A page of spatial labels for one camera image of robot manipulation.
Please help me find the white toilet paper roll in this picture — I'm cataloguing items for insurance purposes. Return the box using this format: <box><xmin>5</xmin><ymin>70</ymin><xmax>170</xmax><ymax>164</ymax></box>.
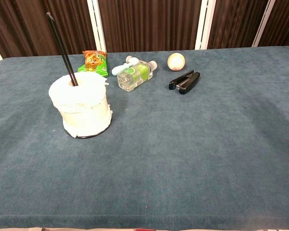
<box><xmin>48</xmin><ymin>71</ymin><xmax>113</xmax><ymax>139</ymax></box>

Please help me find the black metal roll stand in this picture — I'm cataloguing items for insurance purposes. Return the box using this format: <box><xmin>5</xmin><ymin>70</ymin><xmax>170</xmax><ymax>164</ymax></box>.
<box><xmin>46</xmin><ymin>12</ymin><xmax>113</xmax><ymax>140</ymax></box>

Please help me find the clear bottle green label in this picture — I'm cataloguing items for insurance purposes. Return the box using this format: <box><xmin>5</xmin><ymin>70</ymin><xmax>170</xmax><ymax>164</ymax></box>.
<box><xmin>117</xmin><ymin>60</ymin><xmax>158</xmax><ymax>92</ymax></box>

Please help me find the light blue toy hammer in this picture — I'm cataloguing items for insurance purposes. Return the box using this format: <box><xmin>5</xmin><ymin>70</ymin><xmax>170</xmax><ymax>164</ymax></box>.
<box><xmin>111</xmin><ymin>55</ymin><xmax>141</xmax><ymax>77</ymax></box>

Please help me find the black stapler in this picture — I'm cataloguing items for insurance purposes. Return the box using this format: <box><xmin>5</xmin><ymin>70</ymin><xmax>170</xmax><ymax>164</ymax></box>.
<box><xmin>168</xmin><ymin>70</ymin><xmax>201</xmax><ymax>95</ymax></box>

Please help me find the blue table cloth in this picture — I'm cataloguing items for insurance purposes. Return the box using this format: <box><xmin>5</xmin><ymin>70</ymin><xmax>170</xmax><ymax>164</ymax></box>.
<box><xmin>0</xmin><ymin>45</ymin><xmax>289</xmax><ymax>231</ymax></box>

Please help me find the beige ball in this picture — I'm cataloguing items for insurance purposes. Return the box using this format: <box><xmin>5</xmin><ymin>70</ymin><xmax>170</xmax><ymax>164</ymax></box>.
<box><xmin>167</xmin><ymin>52</ymin><xmax>185</xmax><ymax>72</ymax></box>

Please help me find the orange green snack packet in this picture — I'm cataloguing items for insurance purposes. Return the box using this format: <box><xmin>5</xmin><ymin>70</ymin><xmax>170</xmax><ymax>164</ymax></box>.
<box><xmin>77</xmin><ymin>50</ymin><xmax>109</xmax><ymax>77</ymax></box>

